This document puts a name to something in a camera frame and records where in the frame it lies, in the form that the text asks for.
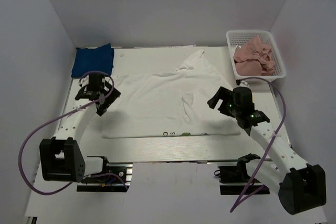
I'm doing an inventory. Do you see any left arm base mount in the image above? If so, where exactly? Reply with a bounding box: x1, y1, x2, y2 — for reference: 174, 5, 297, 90
77, 163, 133, 193

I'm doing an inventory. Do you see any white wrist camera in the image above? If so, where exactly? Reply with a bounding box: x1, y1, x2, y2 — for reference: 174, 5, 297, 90
236, 79, 250, 88
78, 76, 89, 88

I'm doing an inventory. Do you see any folded blue t-shirt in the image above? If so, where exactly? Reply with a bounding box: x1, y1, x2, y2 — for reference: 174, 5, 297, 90
71, 43, 114, 79

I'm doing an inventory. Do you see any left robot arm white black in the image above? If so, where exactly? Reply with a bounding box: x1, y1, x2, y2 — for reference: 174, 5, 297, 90
39, 71, 121, 182

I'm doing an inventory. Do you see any white plastic mesh basket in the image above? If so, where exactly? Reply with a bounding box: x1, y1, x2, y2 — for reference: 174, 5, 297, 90
226, 29, 286, 82

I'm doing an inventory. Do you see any pink t-shirt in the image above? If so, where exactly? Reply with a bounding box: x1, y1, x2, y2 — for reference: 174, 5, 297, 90
233, 35, 276, 77

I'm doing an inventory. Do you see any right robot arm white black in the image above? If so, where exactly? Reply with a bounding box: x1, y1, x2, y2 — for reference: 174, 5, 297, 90
207, 87, 327, 215

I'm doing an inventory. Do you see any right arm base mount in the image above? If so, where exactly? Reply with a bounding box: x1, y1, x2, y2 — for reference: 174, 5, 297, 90
214, 166, 270, 196

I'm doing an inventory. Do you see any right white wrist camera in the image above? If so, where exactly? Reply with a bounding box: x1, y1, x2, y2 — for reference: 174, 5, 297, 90
236, 79, 250, 88

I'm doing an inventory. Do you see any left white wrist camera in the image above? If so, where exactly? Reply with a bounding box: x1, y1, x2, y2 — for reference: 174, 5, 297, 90
78, 76, 89, 88

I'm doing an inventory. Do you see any white printed t-shirt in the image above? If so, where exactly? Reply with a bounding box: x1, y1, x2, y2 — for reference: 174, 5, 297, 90
102, 49, 240, 138

